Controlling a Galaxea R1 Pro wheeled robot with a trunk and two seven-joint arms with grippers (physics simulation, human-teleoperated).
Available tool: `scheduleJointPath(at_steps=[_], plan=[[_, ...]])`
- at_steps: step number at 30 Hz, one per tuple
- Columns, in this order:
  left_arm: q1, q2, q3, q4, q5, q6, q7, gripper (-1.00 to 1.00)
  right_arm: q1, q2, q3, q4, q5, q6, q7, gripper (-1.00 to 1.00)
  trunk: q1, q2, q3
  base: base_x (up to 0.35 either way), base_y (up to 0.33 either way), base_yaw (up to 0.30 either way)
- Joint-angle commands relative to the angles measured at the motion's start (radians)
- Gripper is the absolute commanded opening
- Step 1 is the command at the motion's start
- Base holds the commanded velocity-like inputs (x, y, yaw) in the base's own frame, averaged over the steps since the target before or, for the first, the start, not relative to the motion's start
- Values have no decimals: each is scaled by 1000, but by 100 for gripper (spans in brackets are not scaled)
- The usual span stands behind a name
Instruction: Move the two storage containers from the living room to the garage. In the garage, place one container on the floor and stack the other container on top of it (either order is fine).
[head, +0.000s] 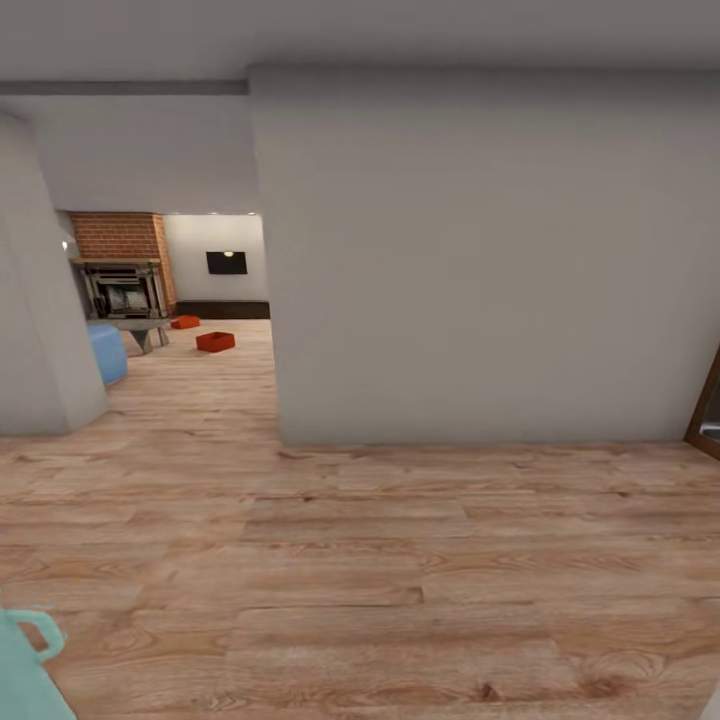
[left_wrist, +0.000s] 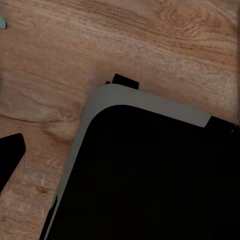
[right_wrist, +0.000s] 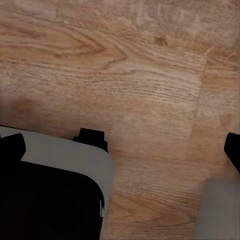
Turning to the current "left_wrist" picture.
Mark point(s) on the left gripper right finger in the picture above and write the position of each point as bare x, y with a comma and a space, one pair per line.
232, 149

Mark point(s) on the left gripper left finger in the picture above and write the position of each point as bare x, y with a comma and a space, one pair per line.
12, 149

